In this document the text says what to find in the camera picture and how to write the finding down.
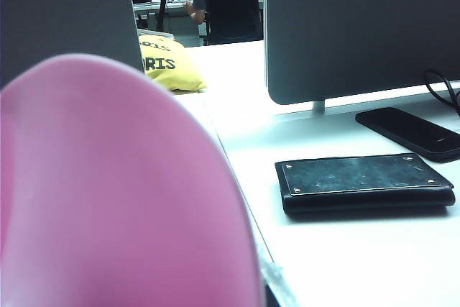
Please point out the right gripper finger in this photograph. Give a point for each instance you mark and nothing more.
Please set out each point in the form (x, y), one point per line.
(278, 285)

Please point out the pink plastic bowl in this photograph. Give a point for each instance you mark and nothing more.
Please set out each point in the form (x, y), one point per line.
(115, 195)

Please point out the black leather wallet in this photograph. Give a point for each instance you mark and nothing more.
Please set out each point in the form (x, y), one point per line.
(359, 184)

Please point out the black smartphone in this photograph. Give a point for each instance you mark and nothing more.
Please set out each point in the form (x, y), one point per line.
(413, 131)

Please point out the yellow bag black lettering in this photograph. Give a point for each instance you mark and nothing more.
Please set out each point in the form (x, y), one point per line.
(172, 69)

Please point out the grey divider panel white edge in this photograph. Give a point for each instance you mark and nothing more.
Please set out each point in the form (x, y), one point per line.
(359, 26)

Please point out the black office chair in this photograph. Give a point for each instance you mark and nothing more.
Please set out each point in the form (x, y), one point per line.
(233, 8)

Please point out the grey desk divider panel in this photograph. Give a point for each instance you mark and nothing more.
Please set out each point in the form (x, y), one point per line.
(64, 8)

